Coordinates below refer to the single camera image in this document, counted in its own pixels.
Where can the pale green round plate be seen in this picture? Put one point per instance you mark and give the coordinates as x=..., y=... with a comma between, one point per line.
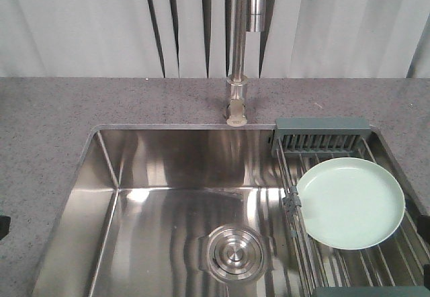
x=350, y=203

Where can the white pleated curtain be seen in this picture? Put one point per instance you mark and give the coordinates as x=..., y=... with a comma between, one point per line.
x=193, y=39

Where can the steel kitchen faucet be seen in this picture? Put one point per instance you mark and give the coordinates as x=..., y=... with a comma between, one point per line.
x=249, y=16

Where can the round steel sink drain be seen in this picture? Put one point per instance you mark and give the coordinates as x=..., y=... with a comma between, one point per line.
x=234, y=253

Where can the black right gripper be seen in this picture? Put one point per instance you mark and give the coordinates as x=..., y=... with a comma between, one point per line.
x=423, y=225

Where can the stainless steel sink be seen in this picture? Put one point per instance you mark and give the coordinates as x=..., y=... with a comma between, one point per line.
x=143, y=197

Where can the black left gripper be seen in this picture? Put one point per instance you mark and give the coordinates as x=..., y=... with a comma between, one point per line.
x=5, y=222

